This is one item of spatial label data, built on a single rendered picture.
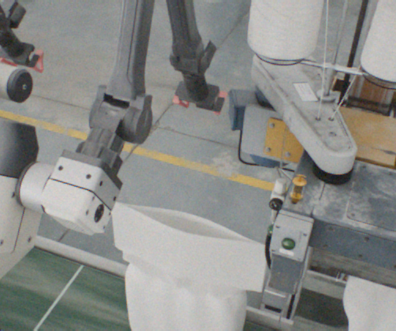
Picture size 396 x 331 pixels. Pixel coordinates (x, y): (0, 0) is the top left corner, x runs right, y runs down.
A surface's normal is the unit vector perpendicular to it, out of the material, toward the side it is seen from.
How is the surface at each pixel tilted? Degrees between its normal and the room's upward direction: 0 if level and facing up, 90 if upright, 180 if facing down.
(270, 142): 90
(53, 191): 30
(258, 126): 90
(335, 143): 0
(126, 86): 67
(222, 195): 0
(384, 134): 0
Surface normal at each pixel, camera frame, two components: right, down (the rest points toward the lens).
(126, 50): -0.32, 0.25
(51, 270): 0.04, -0.76
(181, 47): -0.35, 0.83
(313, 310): -0.36, 0.60
